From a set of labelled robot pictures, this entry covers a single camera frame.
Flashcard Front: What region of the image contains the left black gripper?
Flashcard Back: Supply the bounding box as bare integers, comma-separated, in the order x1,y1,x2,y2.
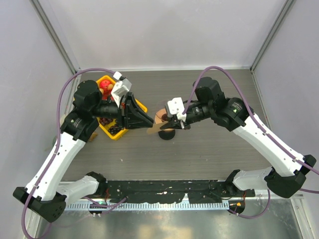
91,92,154,130

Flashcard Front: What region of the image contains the dark red glass carafe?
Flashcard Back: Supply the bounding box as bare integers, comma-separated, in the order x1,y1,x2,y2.
158,130,175,140

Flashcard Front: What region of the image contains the round wooden ring holder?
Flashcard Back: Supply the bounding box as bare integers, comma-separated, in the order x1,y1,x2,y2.
155,108,173,132

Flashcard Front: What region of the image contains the yellow plastic tray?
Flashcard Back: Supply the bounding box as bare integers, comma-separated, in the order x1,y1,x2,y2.
95,75,148,141

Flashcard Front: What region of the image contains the brown paper coffee filter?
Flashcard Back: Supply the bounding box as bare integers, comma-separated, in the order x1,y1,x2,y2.
147,121,168,134

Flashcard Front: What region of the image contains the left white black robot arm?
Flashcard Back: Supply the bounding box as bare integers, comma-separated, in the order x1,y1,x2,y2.
13,79,154,223

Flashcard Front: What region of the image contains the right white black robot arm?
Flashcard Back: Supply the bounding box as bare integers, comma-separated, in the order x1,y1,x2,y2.
162,77,316,198

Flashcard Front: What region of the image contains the dark black grape bunch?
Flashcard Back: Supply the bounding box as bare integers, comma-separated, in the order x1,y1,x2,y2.
108,119,124,135

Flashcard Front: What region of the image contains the dark red grape bunch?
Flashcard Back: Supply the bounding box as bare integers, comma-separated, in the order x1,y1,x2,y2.
99,118,113,126

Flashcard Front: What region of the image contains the red cherry bunch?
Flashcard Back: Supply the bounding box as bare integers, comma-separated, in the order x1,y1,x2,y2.
99,88,114,101

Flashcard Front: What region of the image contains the red apple top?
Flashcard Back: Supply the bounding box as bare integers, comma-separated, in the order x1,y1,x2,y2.
99,79,114,92

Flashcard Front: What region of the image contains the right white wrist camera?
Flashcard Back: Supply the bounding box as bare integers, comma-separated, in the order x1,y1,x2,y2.
165,97,186,122

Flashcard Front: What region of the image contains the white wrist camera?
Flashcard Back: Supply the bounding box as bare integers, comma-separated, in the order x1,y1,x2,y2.
165,97,186,122
111,71,132,107

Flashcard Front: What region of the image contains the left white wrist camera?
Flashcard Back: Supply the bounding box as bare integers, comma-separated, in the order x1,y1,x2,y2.
111,71,132,107

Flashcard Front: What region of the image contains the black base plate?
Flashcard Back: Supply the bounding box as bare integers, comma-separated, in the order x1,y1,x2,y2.
77,179,256,204

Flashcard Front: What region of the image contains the aluminium front rail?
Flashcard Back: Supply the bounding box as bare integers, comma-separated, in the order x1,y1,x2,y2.
31,178,305,212

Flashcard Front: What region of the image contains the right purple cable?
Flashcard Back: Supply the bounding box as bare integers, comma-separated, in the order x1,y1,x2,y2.
183,65,319,220

